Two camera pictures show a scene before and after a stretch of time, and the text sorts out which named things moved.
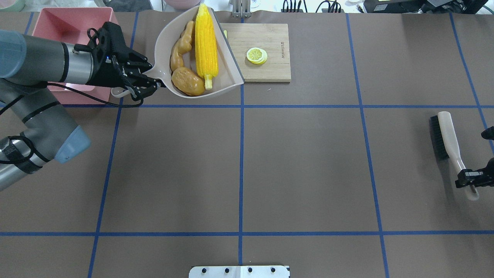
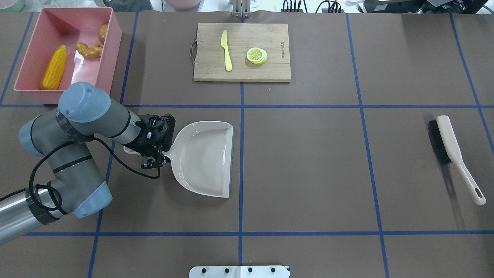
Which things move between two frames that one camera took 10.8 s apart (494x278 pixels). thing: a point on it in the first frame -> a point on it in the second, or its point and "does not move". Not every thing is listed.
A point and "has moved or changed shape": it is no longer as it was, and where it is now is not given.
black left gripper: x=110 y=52 -> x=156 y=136
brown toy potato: x=187 y=82 has moved or changed shape
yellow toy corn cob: x=206 y=56 has moved or changed shape
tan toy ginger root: x=183 y=46 has moved or changed shape
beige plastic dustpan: x=193 y=56 -> x=202 y=158
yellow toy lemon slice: x=256 y=55 does not move
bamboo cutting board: x=273 y=38 does not move
